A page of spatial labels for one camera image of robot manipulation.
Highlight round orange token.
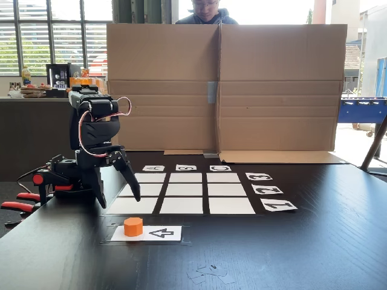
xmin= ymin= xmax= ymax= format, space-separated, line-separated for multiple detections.
xmin=123 ymin=217 xmax=143 ymax=237

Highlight white nine-square grid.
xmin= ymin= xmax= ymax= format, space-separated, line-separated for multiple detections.
xmin=105 ymin=172 xmax=256 ymax=215

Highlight dark grey counter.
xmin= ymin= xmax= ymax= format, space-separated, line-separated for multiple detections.
xmin=0 ymin=97 xmax=107 ymax=182

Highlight white arrow paper sheet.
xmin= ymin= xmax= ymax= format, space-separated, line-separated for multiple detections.
xmin=110 ymin=225 xmax=183 ymax=242

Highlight orange juice carton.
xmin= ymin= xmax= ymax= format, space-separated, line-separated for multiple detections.
xmin=69 ymin=77 xmax=91 ymax=91
xmin=89 ymin=77 xmax=108 ymax=95

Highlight black mini fridge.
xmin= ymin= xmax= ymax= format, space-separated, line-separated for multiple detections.
xmin=45 ymin=63 xmax=81 ymax=90

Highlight wooden tray with food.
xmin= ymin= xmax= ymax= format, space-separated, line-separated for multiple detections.
xmin=19 ymin=83 xmax=53 ymax=98

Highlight yellow bottle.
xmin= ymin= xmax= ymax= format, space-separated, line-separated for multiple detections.
xmin=21 ymin=65 xmax=32 ymax=86

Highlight grey tape strip on cardboard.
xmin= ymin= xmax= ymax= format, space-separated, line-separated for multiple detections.
xmin=207 ymin=81 xmax=219 ymax=105

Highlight clear tape scraps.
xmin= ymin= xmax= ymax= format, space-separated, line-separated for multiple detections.
xmin=186 ymin=262 xmax=237 ymax=285

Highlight paper sheet number 3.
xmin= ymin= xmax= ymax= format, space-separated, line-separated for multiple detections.
xmin=245 ymin=172 xmax=273 ymax=181

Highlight paper sheet number 2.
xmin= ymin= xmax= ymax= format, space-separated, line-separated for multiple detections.
xmin=251 ymin=184 xmax=284 ymax=195

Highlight paper sheet number 1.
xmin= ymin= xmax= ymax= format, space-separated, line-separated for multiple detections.
xmin=259 ymin=198 xmax=299 ymax=213

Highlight person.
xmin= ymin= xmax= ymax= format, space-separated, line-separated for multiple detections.
xmin=175 ymin=0 xmax=239 ymax=25

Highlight large brown cardboard screen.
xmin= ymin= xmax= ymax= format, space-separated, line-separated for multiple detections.
xmin=105 ymin=23 xmax=348 ymax=165

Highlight blue foosball table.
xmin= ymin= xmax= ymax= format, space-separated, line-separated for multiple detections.
xmin=336 ymin=95 xmax=387 ymax=137

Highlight grey metal pole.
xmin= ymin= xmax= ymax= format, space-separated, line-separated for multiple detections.
xmin=359 ymin=114 xmax=387 ymax=172

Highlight black cable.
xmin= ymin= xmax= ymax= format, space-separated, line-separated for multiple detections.
xmin=16 ymin=164 xmax=51 ymax=194

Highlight red-handled clamp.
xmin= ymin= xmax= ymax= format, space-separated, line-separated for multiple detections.
xmin=0 ymin=201 xmax=36 ymax=229

